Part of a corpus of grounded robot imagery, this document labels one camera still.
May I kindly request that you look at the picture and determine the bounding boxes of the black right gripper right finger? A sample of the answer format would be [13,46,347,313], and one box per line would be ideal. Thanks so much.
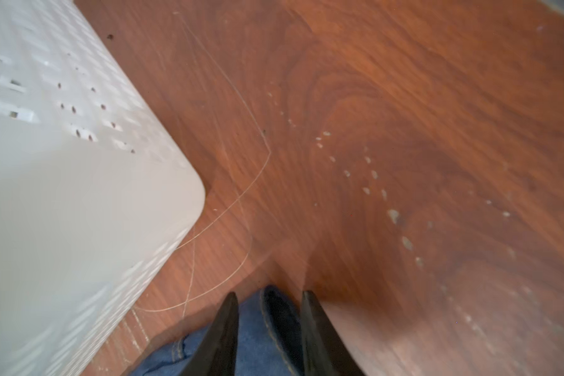
[300,291,364,376]

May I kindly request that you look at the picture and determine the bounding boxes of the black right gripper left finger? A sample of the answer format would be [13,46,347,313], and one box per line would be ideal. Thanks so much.
[180,292,239,376]

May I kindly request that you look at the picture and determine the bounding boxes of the blue denim trousers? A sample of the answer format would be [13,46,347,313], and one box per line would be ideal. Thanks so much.
[131,285,305,375]

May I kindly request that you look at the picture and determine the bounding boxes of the white plastic perforated basket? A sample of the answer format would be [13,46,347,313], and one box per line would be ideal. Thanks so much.
[0,1,205,375]

